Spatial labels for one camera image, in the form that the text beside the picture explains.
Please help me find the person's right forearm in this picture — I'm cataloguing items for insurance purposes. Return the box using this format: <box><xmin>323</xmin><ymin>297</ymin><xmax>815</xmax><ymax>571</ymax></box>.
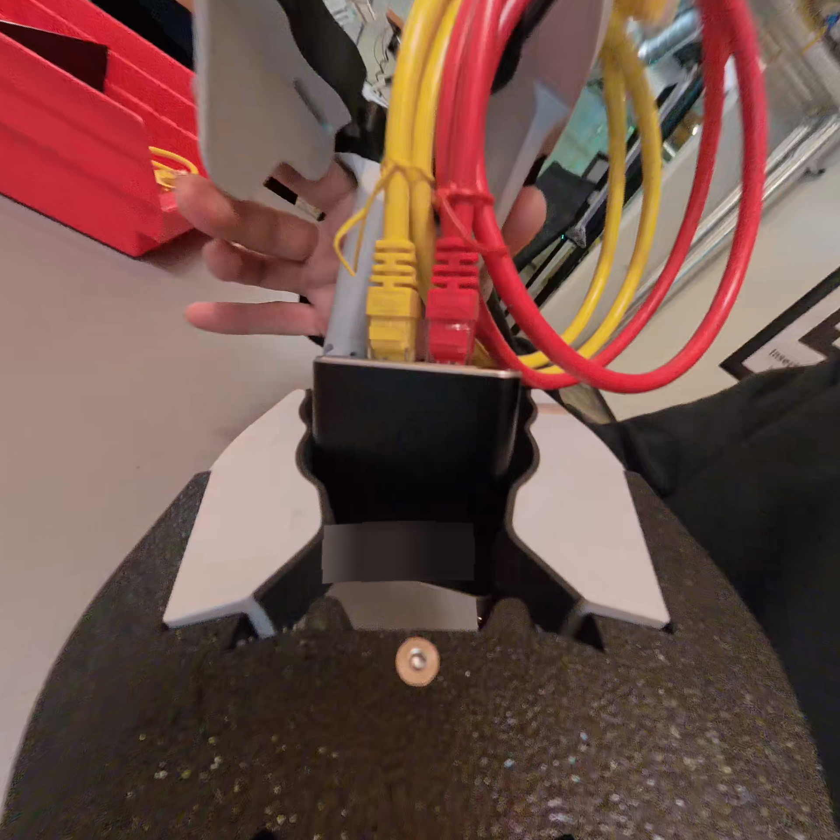
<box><xmin>564</xmin><ymin>357</ymin><xmax>840</xmax><ymax>756</ymax></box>

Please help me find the black framed sign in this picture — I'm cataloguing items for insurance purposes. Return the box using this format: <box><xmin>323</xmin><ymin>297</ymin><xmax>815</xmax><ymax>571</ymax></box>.
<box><xmin>718</xmin><ymin>266</ymin><xmax>840</xmax><ymax>383</ymax></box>

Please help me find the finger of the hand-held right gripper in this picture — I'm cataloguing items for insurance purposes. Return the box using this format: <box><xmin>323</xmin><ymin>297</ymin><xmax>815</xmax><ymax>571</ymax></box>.
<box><xmin>192</xmin><ymin>0</ymin><xmax>353</xmax><ymax>202</ymax></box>
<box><xmin>484</xmin><ymin>0</ymin><xmax>616</xmax><ymax>221</ymax></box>

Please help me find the black bin divider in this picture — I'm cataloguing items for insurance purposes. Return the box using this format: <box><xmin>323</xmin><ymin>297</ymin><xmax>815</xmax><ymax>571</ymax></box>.
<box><xmin>0</xmin><ymin>20</ymin><xmax>110</xmax><ymax>93</ymax></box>

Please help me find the red ethernet cable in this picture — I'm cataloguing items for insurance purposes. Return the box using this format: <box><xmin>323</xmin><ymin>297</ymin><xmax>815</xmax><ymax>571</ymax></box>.
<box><xmin>425</xmin><ymin>0</ymin><xmax>770</xmax><ymax>396</ymax></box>

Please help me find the person's right hand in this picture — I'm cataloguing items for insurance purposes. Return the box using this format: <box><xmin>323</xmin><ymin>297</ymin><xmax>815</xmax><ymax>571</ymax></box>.
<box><xmin>176</xmin><ymin>159</ymin><xmax>550</xmax><ymax>342</ymax></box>

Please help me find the black office chair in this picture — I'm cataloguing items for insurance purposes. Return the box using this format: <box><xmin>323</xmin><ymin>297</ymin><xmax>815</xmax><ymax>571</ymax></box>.
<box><xmin>518</xmin><ymin>161</ymin><xmax>634</xmax><ymax>277</ymax></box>

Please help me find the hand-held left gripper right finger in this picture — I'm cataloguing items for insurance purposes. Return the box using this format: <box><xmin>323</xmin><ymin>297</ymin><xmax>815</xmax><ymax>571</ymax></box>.
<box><xmin>502</xmin><ymin>392</ymin><xmax>672</xmax><ymax>651</ymax></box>

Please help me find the yellow ethernet cable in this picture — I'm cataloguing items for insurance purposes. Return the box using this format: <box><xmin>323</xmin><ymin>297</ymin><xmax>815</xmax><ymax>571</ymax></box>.
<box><xmin>333</xmin><ymin>0</ymin><xmax>665</xmax><ymax>373</ymax></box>
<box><xmin>148</xmin><ymin>144</ymin><xmax>200</xmax><ymax>193</ymax></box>

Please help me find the black ethernet splitter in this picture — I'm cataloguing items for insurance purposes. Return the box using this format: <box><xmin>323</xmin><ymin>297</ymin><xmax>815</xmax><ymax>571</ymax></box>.
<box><xmin>311</xmin><ymin>356</ymin><xmax>525</xmax><ymax>585</ymax></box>

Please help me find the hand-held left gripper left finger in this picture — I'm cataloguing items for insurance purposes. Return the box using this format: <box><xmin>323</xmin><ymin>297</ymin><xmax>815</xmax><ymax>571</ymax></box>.
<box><xmin>163</xmin><ymin>387</ymin><xmax>330</xmax><ymax>643</ymax></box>

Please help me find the silver metal frame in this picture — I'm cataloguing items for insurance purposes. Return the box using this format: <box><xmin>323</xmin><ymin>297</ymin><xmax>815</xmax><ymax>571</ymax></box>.
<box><xmin>623</xmin><ymin>108</ymin><xmax>840</xmax><ymax>299</ymax></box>

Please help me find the red plastic bin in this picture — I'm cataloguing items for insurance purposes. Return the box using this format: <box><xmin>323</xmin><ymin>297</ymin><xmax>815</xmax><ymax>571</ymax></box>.
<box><xmin>0</xmin><ymin>0</ymin><xmax>212</xmax><ymax>259</ymax></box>

